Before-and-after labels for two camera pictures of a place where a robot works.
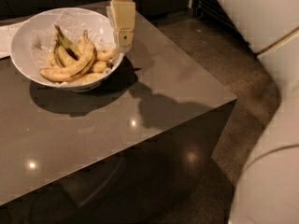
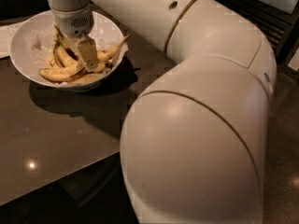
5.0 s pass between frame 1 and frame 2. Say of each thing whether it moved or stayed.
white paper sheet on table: stayed
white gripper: moved
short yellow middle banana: stayed
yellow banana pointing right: stayed
